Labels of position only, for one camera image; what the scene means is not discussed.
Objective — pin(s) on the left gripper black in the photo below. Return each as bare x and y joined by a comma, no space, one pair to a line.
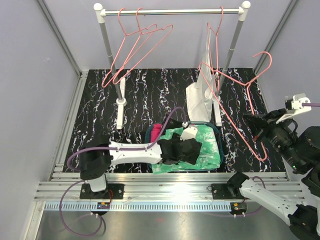
176,139

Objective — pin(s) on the black marble pattern mat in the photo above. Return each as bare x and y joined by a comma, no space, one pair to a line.
151,95

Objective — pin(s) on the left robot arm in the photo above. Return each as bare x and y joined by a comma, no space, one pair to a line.
94,162

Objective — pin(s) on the green white tie-dye trousers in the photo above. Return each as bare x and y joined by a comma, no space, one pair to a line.
210,157

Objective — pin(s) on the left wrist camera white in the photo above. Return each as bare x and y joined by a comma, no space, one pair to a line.
189,132

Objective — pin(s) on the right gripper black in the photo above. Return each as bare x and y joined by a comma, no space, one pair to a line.
256,122

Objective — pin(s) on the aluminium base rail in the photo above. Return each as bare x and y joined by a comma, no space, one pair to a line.
142,191

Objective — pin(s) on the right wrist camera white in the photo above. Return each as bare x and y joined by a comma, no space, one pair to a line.
296,105

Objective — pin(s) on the magenta pink trousers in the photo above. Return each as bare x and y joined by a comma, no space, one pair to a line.
155,132

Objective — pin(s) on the blue transparent plastic bin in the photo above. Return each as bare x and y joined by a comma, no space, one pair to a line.
168,136

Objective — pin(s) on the white grey clothes rack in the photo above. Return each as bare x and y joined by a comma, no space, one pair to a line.
101,14

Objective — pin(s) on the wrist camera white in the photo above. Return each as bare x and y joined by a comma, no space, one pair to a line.
189,132
296,105

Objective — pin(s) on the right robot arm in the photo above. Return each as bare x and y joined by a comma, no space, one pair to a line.
302,153

